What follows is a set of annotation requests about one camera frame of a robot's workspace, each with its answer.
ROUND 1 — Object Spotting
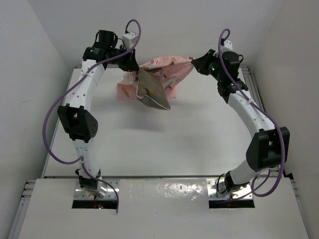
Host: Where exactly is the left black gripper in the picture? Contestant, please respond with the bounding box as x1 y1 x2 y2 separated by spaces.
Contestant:
107 44 139 72

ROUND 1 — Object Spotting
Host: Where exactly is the pink cartoon pillowcase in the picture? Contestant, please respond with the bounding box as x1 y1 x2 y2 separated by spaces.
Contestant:
116 56 195 100

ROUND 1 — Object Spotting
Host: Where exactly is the grey pillow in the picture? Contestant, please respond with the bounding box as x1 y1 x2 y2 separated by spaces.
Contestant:
136 68 171 111

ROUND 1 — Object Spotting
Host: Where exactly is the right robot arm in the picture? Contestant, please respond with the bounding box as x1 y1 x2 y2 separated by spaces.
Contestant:
191 50 290 197

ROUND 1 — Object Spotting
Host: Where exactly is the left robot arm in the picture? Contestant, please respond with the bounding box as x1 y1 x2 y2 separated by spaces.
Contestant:
57 30 139 198

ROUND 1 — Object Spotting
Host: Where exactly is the white front cover board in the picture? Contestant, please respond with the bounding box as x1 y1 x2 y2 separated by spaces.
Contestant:
19 179 308 239

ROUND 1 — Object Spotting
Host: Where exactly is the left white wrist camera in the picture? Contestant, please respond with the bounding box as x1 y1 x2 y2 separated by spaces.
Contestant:
122 32 139 49

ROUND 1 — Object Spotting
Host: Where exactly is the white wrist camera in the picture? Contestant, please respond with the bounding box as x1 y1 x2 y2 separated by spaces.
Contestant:
220 39 233 53
122 32 139 49

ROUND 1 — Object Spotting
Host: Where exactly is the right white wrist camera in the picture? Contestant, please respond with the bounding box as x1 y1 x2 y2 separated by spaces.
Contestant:
220 39 233 53

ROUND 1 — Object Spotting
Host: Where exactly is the rear aluminium frame rail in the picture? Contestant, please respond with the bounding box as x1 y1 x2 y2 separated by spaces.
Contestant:
74 65 250 69

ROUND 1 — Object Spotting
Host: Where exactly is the aluminium frame rail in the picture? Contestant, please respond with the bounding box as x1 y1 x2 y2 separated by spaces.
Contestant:
233 66 290 178
7 180 36 239
74 65 250 69

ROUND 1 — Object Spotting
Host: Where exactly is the right aluminium frame rail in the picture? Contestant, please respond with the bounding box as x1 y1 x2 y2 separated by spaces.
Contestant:
233 66 290 178

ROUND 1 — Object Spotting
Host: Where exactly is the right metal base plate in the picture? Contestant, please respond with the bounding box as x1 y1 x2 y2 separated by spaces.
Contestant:
206 177 253 201

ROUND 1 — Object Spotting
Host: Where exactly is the metal base plate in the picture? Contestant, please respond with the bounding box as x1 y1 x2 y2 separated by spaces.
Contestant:
206 177 253 201
73 181 119 201

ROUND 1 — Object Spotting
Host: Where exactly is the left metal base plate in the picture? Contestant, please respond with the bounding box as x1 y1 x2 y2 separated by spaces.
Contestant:
73 181 119 201

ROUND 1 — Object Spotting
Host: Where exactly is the left aluminium frame rail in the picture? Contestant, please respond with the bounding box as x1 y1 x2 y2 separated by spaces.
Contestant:
7 180 36 239

